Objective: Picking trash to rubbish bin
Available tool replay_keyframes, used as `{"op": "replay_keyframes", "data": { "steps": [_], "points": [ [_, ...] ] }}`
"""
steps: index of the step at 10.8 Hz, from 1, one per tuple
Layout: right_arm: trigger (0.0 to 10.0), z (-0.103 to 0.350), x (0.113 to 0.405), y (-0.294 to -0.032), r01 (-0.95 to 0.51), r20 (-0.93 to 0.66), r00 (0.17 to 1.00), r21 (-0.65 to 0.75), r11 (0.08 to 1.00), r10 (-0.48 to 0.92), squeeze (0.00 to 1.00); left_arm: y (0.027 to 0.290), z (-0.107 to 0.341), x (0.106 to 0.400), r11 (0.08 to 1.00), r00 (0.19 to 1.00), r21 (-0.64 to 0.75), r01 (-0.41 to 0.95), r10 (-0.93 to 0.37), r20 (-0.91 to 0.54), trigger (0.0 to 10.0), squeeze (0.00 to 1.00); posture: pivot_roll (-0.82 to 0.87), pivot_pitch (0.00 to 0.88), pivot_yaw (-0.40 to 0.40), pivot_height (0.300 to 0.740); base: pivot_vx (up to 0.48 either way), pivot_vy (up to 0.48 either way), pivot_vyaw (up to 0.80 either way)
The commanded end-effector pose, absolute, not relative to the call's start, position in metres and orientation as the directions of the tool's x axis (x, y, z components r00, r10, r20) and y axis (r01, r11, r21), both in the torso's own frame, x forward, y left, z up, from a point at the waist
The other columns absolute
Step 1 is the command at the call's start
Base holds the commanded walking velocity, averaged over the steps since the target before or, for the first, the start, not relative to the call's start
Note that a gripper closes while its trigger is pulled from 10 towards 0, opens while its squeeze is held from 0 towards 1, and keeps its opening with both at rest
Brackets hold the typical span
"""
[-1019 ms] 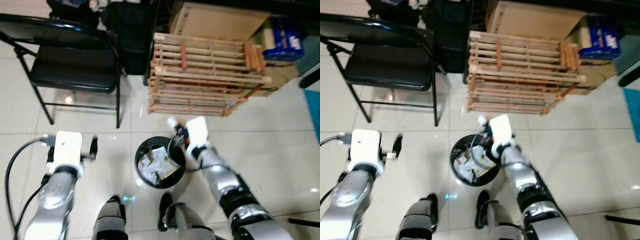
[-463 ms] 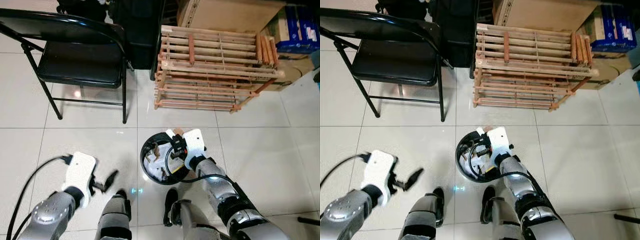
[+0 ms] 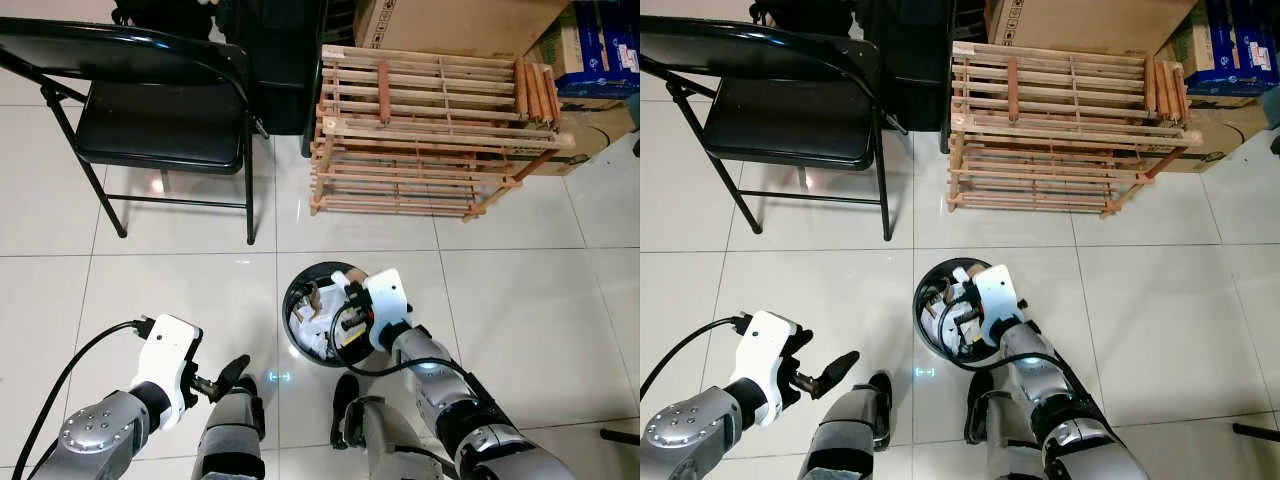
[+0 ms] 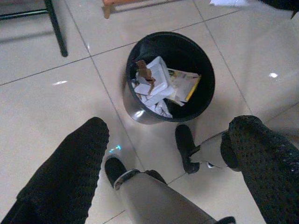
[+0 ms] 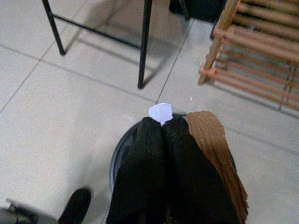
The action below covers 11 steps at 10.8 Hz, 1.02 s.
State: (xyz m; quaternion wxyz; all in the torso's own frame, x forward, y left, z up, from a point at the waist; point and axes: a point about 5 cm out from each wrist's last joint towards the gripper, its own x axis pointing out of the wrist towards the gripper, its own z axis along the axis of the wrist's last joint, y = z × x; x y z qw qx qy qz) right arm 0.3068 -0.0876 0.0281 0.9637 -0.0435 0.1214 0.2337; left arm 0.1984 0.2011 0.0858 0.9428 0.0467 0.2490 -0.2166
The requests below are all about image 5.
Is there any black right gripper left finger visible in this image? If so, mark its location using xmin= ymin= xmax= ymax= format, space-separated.
xmin=106 ymin=117 xmax=168 ymax=224

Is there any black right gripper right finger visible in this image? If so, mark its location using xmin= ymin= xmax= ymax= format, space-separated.
xmin=163 ymin=118 xmax=241 ymax=224

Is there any black round rubbish bin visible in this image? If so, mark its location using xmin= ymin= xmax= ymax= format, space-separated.
xmin=108 ymin=112 xmax=237 ymax=194

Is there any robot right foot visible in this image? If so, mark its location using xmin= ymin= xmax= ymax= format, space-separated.
xmin=57 ymin=187 xmax=93 ymax=224

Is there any brown wooden slatted rack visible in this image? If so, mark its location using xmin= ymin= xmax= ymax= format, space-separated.
xmin=198 ymin=0 xmax=299 ymax=111

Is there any black furniture base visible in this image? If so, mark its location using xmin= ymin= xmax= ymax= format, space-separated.
xmin=169 ymin=0 xmax=228 ymax=23

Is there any black metal table frame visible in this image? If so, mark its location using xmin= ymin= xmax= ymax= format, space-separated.
xmin=42 ymin=0 xmax=153 ymax=90

